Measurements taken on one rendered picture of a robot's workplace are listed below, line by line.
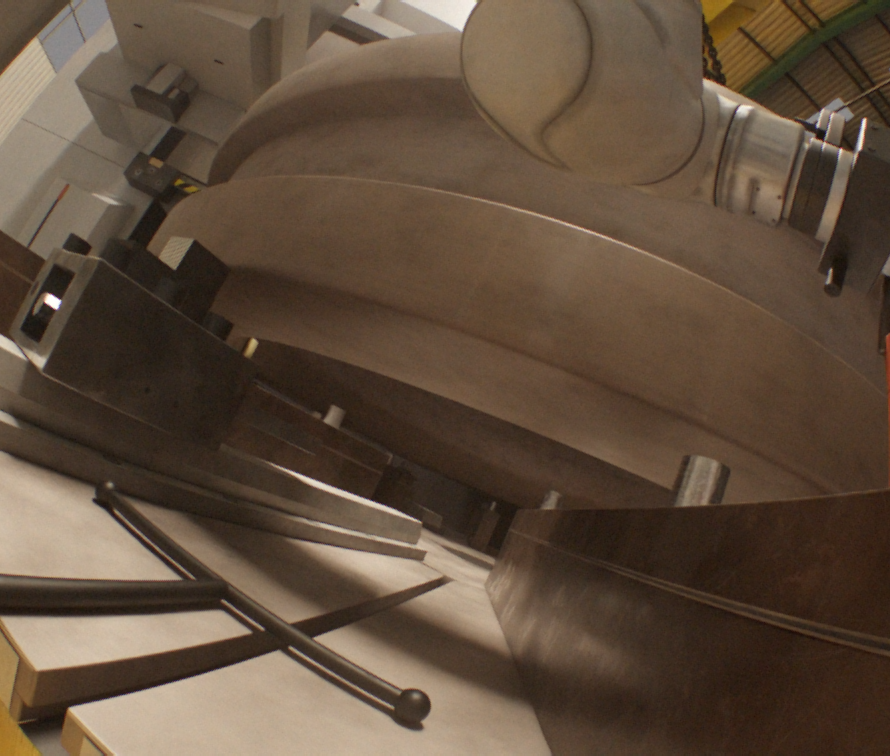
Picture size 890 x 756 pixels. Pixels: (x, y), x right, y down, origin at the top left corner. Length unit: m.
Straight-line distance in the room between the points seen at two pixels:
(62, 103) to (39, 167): 0.69
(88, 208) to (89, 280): 3.19
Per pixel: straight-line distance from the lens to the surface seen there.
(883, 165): 0.38
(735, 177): 0.39
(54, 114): 5.30
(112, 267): 0.90
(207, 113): 3.49
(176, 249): 1.14
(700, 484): 0.75
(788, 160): 0.39
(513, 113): 0.24
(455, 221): 0.97
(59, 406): 1.01
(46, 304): 1.09
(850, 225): 0.41
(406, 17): 7.90
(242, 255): 1.20
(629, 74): 0.24
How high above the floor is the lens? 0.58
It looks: 13 degrees up
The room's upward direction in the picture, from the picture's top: 25 degrees clockwise
